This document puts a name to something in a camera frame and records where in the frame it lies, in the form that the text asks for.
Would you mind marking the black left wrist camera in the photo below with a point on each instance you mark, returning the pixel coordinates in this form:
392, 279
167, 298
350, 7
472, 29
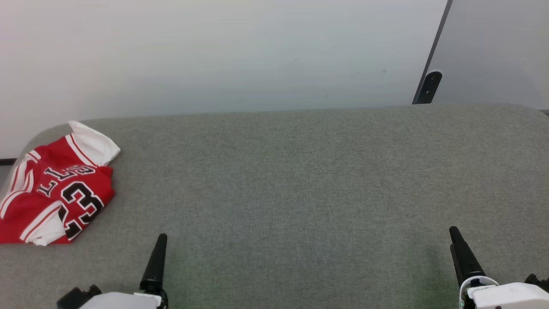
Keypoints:
75, 298

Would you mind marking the black baseboard strip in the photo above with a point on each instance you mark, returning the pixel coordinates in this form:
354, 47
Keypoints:
6, 162

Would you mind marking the red basketball jersey number 23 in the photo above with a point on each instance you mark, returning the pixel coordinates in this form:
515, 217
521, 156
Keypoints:
51, 189

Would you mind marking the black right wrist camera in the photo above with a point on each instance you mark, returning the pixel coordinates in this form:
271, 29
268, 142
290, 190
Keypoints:
539, 282

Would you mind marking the black wall bracket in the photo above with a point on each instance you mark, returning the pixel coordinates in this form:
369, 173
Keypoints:
429, 88

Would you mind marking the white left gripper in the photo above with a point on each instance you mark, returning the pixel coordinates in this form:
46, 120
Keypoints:
120, 301

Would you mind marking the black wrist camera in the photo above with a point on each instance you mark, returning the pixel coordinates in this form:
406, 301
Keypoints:
75, 298
539, 282

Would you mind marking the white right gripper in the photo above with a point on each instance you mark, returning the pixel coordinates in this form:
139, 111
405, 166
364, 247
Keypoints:
510, 297

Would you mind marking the grey panel with black edge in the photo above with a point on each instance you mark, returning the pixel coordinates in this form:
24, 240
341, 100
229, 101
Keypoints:
493, 51

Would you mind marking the grey fabric sofa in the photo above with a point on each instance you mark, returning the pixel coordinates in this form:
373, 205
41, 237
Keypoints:
279, 193

